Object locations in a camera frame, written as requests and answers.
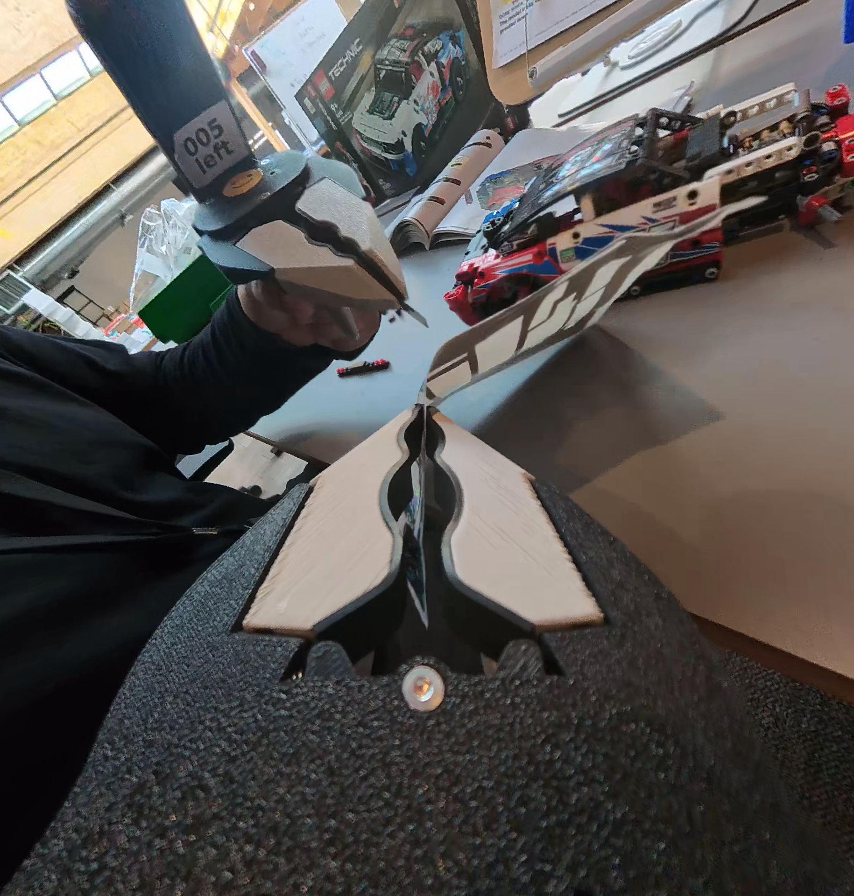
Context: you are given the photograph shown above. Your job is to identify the silver air duct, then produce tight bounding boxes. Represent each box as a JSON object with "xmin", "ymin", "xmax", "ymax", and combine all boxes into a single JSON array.
[{"xmin": 14, "ymin": 150, "xmax": 190, "ymax": 281}]

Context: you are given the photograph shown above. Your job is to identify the white flat board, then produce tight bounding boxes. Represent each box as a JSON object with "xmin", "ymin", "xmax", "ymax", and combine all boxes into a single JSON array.
[{"xmin": 527, "ymin": 0, "xmax": 762, "ymax": 91}]

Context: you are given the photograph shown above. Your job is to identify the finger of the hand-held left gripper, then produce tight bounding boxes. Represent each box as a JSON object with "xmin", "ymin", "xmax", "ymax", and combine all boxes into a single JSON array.
[
  {"xmin": 236, "ymin": 219, "xmax": 412, "ymax": 312},
  {"xmin": 295, "ymin": 177, "xmax": 409, "ymax": 302}
]

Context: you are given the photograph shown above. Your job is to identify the holographic sticker sheet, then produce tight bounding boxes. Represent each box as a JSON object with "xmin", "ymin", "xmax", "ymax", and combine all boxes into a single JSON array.
[{"xmin": 397, "ymin": 198, "xmax": 769, "ymax": 630}]

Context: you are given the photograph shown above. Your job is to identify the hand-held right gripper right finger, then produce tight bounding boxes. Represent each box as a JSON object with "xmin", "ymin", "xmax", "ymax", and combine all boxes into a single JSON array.
[{"xmin": 427, "ymin": 409, "xmax": 606, "ymax": 634}]

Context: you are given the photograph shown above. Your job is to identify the toy car set box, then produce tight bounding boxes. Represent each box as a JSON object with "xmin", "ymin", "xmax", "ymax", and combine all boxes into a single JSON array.
[{"xmin": 294, "ymin": 0, "xmax": 499, "ymax": 200}]

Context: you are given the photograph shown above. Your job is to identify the green plastic bin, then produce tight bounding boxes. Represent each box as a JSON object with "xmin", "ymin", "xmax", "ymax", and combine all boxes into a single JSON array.
[{"xmin": 137, "ymin": 258, "xmax": 236, "ymax": 345}]

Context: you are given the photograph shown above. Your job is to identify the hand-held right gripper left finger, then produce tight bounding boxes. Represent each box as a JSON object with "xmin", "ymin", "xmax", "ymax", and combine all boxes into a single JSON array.
[{"xmin": 242, "ymin": 405, "xmax": 425, "ymax": 641}]

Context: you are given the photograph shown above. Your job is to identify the red toy brick car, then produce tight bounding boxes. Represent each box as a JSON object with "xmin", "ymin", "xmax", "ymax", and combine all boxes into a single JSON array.
[{"xmin": 445, "ymin": 83, "xmax": 854, "ymax": 328}]

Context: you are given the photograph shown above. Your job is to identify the person's left forearm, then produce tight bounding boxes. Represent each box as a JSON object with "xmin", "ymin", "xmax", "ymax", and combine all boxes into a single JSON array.
[{"xmin": 0, "ymin": 283, "xmax": 361, "ymax": 491}]

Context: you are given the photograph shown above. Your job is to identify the person's left hand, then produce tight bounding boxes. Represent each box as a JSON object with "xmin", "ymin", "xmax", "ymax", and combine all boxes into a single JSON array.
[{"xmin": 236, "ymin": 280, "xmax": 384, "ymax": 350}]

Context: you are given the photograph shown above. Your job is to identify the white printed paper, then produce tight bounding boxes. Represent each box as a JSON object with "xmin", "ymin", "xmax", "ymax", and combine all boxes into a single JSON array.
[{"xmin": 492, "ymin": 0, "xmax": 613, "ymax": 71}]

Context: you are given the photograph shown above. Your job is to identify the clear plastic bag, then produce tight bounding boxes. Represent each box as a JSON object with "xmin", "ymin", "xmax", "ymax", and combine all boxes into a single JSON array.
[{"xmin": 129, "ymin": 198, "xmax": 205, "ymax": 303}]

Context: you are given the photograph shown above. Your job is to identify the whiteboard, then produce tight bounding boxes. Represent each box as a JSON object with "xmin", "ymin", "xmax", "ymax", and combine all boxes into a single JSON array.
[{"xmin": 243, "ymin": 0, "xmax": 352, "ymax": 107}]

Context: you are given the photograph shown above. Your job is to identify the open instruction booklet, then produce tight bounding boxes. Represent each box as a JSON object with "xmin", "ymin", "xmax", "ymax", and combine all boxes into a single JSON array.
[{"xmin": 389, "ymin": 128, "xmax": 507, "ymax": 254}]

